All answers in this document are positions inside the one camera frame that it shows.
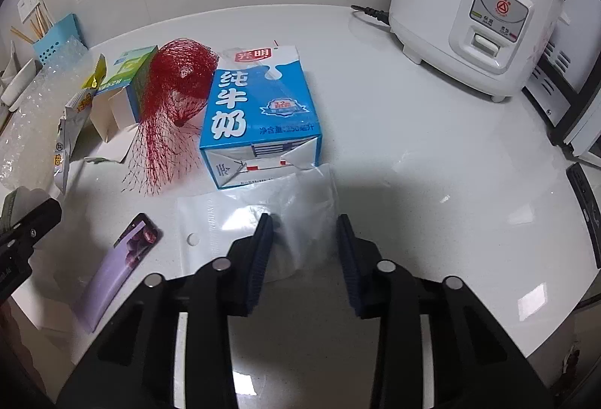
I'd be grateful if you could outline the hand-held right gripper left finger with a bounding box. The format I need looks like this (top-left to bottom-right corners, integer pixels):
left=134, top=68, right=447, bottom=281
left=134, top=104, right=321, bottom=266
left=56, top=213, right=275, bottom=409

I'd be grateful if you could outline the purple snack wrapper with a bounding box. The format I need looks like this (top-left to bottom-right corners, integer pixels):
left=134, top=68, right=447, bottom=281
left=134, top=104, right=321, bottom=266
left=72, top=213, right=163, bottom=332

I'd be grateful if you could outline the bundle of wooden chopsticks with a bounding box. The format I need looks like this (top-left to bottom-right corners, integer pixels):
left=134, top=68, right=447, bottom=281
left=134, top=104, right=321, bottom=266
left=10, top=0, right=52, bottom=44

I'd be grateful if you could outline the red and white wrapper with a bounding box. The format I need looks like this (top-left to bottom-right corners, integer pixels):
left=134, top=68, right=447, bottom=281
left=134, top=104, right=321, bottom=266
left=121, top=38, right=221, bottom=196

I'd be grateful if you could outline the blue chopstick holder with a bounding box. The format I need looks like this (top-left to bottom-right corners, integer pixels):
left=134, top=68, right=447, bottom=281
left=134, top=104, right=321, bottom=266
left=33, top=13, right=88, bottom=65

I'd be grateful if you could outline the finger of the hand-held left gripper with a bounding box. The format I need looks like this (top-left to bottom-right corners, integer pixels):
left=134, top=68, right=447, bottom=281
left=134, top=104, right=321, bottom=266
left=0, top=186, right=63, bottom=257

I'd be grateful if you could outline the black power cord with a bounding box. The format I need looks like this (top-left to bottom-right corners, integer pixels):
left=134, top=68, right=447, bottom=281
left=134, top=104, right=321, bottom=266
left=350, top=4, right=393, bottom=27

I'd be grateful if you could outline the clear plastic zip bag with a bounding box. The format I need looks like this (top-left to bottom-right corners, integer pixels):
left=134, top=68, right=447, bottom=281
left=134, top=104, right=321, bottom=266
left=176, top=165, right=339, bottom=283

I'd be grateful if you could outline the clear bubble wrap sheet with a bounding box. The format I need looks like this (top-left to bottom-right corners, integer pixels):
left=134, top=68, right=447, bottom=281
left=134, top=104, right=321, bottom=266
left=0, top=36, right=95, bottom=191

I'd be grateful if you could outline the green white cardboard box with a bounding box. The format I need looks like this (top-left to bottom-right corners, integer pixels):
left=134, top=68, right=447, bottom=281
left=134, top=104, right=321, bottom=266
left=83, top=45, right=160, bottom=163

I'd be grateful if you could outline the blue white milk carton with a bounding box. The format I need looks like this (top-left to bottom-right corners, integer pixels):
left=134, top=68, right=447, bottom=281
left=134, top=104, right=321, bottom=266
left=199, top=45, right=325, bottom=190

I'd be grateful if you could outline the white black countertop oven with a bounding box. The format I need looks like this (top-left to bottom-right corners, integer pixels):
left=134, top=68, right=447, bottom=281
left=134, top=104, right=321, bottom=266
left=521, top=0, right=601, bottom=166

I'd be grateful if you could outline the white wall socket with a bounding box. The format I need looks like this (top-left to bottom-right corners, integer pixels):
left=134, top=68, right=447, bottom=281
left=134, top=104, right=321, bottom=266
left=17, top=0, right=42, bottom=22

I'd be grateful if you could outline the white floral rice cooker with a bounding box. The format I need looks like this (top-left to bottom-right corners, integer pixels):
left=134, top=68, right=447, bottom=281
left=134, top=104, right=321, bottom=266
left=389, top=0, right=571, bottom=102

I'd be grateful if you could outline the yellow white snack packet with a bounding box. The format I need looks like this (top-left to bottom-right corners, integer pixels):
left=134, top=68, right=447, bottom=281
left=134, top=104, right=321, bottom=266
left=53, top=54, right=110, bottom=195

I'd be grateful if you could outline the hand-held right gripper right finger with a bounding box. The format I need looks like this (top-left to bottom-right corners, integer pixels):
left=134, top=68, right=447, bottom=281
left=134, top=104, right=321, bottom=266
left=336, top=214, right=551, bottom=409

